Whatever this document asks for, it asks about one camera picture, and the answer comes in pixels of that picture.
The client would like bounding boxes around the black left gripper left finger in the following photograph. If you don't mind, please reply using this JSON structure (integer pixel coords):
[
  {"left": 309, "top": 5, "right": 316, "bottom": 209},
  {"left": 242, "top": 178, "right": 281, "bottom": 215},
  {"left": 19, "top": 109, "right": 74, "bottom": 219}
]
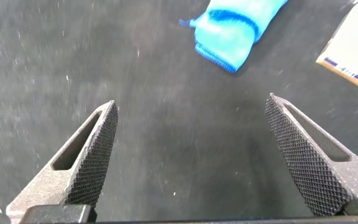
[{"left": 6, "top": 100, "right": 119, "bottom": 224}]

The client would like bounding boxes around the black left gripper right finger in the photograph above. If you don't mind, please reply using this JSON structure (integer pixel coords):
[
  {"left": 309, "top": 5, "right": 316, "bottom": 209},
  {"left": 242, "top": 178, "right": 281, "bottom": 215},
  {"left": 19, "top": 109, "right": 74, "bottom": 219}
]
[{"left": 264, "top": 92, "right": 358, "bottom": 217}]

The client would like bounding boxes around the black table cloth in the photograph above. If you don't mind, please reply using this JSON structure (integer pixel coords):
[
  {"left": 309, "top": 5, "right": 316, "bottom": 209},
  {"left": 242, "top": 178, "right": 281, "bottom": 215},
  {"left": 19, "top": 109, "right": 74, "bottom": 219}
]
[{"left": 0, "top": 0, "right": 358, "bottom": 224}]

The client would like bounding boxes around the playing card box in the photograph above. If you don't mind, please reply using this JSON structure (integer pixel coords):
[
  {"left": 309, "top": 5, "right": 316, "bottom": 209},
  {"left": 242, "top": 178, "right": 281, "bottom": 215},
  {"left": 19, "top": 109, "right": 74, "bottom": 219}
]
[{"left": 315, "top": 2, "right": 358, "bottom": 90}]

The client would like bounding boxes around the blue towel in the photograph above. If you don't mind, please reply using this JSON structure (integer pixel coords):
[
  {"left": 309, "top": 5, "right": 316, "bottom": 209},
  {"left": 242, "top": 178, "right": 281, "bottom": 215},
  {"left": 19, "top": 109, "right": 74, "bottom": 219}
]
[{"left": 178, "top": 0, "right": 289, "bottom": 74}]

